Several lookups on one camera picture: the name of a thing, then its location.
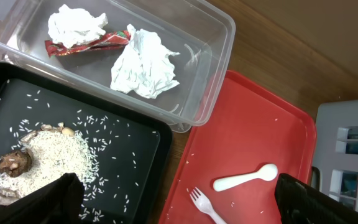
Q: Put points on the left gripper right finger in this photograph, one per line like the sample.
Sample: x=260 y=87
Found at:
x=299 y=203

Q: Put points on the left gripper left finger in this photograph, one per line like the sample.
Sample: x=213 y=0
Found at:
x=57 y=202

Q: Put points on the food leftovers with rice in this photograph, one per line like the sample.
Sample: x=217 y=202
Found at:
x=44 y=156

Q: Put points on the white plastic fork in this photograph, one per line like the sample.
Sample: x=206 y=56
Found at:
x=204 y=205

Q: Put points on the red snack wrapper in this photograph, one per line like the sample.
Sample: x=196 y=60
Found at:
x=108 y=41

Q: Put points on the small white napkin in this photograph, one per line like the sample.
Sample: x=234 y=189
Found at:
x=75 y=26

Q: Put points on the grey dishwasher rack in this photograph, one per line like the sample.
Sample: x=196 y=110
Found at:
x=336 y=153

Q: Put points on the black waste tray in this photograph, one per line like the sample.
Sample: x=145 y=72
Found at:
x=131 y=148

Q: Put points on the white plastic spoon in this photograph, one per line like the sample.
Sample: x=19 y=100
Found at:
x=267 y=173

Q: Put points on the red serving tray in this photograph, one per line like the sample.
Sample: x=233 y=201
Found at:
x=248 y=128

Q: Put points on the clear plastic bin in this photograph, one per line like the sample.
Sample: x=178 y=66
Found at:
x=200 y=35

